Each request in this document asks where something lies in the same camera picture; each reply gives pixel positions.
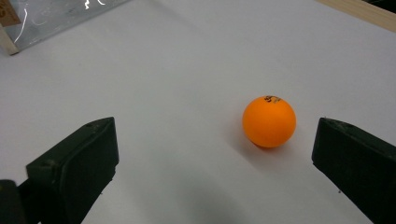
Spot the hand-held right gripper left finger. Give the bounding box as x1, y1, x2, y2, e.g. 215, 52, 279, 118
18, 117, 120, 224

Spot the orange ping-pong ball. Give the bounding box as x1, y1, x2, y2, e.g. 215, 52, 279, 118
242, 95, 297, 149

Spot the transparent bag with beige trim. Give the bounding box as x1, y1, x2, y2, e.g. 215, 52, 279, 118
0, 0, 132, 56

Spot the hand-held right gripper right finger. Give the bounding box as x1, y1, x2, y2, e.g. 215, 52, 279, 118
311, 117, 396, 224

